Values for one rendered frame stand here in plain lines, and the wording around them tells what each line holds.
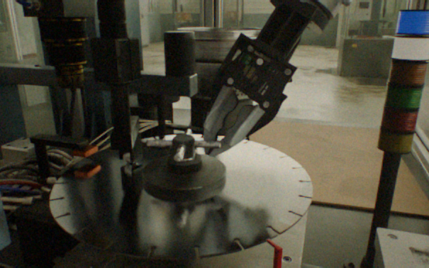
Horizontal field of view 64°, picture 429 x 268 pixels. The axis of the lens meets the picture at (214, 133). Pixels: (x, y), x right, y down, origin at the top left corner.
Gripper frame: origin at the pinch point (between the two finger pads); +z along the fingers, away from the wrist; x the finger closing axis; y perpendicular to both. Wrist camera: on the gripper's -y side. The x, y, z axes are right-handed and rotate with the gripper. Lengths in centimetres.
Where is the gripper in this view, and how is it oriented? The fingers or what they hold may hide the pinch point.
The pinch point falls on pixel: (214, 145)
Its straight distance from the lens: 45.9
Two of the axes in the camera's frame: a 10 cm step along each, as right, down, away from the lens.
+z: -5.2, 8.2, 2.3
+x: 8.2, 5.6, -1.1
